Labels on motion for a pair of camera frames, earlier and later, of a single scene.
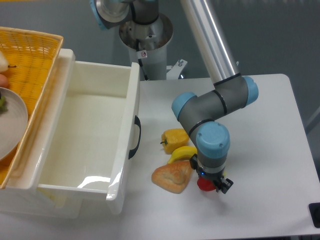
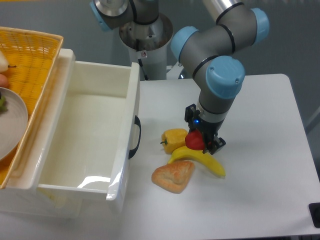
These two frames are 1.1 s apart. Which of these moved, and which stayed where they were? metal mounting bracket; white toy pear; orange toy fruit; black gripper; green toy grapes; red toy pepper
Moved: black gripper; red toy pepper
Stayed: orange toy fruit; white toy pear; green toy grapes; metal mounting bracket
